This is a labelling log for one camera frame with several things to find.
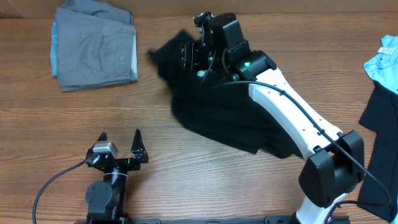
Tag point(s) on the black Sydrogen t-shirt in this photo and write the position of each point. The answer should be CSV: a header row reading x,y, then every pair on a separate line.
x,y
225,114

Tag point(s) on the folded grey trousers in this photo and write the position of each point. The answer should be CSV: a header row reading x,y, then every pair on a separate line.
x,y
96,45

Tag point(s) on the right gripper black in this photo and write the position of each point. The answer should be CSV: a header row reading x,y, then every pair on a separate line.
x,y
189,53

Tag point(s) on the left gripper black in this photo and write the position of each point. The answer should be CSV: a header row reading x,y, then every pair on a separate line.
x,y
137,148

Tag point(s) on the black garment at right edge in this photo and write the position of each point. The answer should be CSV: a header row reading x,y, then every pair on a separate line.
x,y
380,116

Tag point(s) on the folded light blue garment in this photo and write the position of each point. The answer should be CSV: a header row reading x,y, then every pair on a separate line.
x,y
53,49

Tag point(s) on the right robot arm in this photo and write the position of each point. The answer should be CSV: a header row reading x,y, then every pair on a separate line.
x,y
333,159

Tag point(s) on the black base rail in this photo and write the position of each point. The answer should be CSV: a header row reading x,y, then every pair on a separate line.
x,y
211,221

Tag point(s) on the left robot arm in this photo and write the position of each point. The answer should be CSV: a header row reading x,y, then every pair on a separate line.
x,y
106,198

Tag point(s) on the light blue shirt right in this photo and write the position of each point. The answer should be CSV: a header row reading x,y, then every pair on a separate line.
x,y
382,68

